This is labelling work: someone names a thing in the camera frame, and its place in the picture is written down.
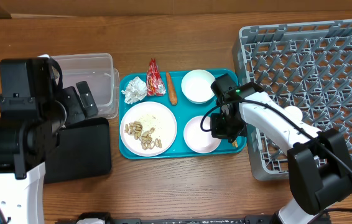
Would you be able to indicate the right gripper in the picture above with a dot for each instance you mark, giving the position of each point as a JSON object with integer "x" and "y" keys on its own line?
{"x": 218, "y": 132}

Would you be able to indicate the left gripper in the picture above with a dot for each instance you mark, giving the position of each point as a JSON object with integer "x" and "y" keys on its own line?
{"x": 77, "y": 111}

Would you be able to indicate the wooden chopstick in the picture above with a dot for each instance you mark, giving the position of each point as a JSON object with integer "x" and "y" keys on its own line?
{"x": 234, "y": 143}

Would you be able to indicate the pink bowl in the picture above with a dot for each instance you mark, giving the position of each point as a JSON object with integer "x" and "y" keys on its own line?
{"x": 198, "y": 140}

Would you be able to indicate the white bowl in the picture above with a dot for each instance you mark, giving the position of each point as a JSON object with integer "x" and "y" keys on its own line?
{"x": 196, "y": 86}

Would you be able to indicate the small white cup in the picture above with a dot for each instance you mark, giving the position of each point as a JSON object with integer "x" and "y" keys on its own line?
{"x": 295, "y": 112}

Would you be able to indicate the red snack wrapper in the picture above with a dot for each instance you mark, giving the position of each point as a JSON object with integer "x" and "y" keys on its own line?
{"x": 155, "y": 84}

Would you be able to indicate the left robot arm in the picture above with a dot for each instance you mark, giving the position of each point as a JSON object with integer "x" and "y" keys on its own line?
{"x": 34, "y": 107}

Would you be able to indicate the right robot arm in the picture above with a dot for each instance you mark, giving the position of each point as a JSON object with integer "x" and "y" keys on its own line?
{"x": 319, "y": 164}

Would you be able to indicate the grey dishwasher rack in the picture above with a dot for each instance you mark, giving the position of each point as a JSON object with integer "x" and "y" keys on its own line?
{"x": 307, "y": 65}

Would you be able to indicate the clear plastic bin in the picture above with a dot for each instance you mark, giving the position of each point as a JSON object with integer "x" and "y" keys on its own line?
{"x": 98, "y": 71}

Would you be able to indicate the black tray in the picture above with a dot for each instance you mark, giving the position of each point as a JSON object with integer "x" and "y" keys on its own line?
{"x": 84, "y": 151}

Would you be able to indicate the crumpled white tissue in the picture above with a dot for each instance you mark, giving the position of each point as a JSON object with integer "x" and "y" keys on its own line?
{"x": 135, "y": 91}

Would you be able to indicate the peanut shells pile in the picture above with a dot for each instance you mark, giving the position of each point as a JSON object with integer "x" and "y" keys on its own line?
{"x": 135, "y": 129}

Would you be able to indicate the orange carrot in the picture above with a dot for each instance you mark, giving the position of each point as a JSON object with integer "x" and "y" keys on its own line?
{"x": 171, "y": 90}

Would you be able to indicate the teal serving tray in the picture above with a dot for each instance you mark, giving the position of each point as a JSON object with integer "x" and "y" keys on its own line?
{"x": 183, "y": 112}

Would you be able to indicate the pink plate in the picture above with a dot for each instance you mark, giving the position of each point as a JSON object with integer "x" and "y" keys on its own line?
{"x": 150, "y": 114}

